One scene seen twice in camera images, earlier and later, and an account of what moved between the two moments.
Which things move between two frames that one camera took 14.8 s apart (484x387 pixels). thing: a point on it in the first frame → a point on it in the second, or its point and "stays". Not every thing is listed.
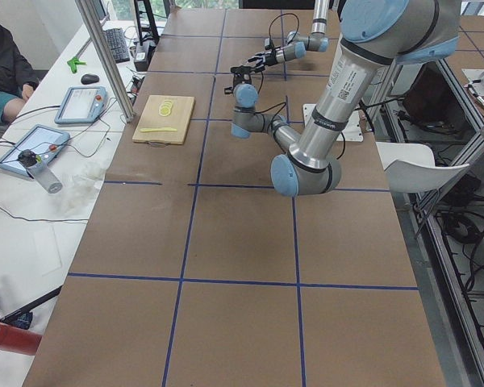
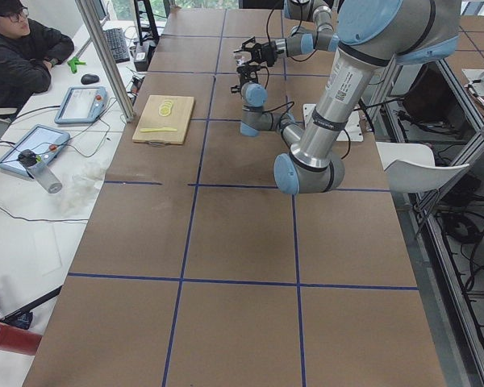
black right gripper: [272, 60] → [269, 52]
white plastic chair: [410, 168] stays
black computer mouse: [88, 79] stays
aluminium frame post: [89, 14] stays
